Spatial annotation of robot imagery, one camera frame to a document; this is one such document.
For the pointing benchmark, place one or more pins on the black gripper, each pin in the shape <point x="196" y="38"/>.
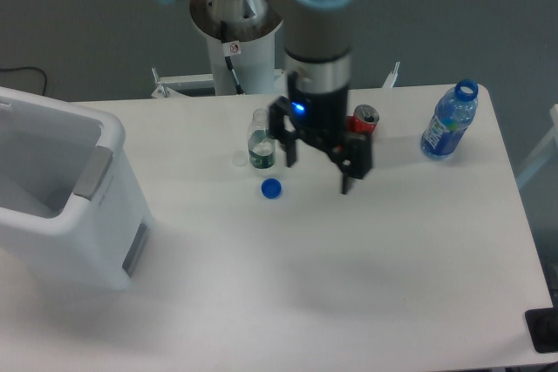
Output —
<point x="319" y="120"/>

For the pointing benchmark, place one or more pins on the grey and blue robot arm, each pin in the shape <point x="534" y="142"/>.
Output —
<point x="317" y="46"/>

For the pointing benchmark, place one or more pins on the white trash bin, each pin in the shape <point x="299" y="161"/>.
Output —
<point x="71" y="206"/>

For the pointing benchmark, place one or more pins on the blue bottle cap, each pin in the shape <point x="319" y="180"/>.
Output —
<point x="271" y="188"/>

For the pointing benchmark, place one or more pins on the clear bottle green label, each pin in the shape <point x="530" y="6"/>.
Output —
<point x="261" y="147"/>

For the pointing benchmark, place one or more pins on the crushed red soda can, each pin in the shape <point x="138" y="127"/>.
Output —
<point x="364" y="119"/>

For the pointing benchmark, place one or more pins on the white bottle cap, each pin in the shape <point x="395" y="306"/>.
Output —
<point x="239" y="159"/>

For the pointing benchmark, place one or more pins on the blue plastic drink bottle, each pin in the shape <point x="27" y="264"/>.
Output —
<point x="452" y="116"/>

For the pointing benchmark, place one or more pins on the white furniture at right edge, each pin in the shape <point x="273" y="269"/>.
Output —
<point x="540" y="155"/>

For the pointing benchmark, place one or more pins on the black device at edge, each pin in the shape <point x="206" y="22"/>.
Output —
<point x="542" y="322"/>

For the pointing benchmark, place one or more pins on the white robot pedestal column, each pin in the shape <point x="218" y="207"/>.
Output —
<point x="241" y="40"/>

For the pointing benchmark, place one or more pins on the white metal table frame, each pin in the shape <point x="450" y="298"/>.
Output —
<point x="203" y="84"/>

